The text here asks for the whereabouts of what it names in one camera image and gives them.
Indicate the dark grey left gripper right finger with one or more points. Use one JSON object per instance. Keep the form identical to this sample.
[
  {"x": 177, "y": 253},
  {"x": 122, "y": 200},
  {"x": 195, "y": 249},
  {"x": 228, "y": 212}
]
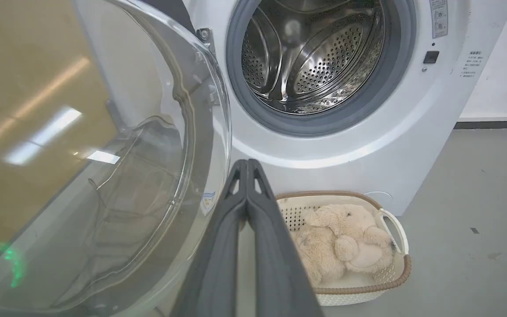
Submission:
[{"x": 275, "y": 264}]

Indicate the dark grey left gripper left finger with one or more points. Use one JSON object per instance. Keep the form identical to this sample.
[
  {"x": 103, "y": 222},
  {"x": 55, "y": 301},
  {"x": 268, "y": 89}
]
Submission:
[{"x": 218, "y": 259}]

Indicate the glass washer door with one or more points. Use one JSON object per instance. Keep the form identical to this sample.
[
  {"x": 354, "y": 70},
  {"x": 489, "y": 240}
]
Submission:
[{"x": 99, "y": 154}]

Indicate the white front-load washing machine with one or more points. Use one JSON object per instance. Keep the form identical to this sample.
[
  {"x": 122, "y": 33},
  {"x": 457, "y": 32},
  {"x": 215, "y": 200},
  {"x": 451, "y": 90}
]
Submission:
[{"x": 368, "y": 145}]

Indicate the metal door hinge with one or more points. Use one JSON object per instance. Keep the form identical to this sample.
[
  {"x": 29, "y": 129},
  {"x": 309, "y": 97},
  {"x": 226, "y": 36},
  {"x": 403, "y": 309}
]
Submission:
[{"x": 206, "y": 40}]

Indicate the black door latch socket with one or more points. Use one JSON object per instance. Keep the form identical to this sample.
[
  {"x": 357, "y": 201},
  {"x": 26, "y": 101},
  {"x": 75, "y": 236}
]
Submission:
[{"x": 431, "y": 57}]

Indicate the cream plush teddy bear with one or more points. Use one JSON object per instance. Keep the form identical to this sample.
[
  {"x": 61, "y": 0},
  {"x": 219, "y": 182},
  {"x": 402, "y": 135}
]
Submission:
[{"x": 346, "y": 246}]

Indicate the white plastic laundry basket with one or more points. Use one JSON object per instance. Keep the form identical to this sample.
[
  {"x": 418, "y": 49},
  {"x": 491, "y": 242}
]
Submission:
[{"x": 385, "y": 273}]

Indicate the stainless steel perforated drum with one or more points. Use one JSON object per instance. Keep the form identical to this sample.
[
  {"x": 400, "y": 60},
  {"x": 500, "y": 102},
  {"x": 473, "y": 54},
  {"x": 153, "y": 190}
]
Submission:
[{"x": 313, "y": 55}]

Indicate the grey warning label sticker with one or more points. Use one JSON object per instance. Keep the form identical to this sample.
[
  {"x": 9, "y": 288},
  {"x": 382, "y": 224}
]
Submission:
[{"x": 439, "y": 17}]

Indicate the dark grey wall baseboard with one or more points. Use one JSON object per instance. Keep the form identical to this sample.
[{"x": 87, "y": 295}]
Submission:
[{"x": 494, "y": 124}]

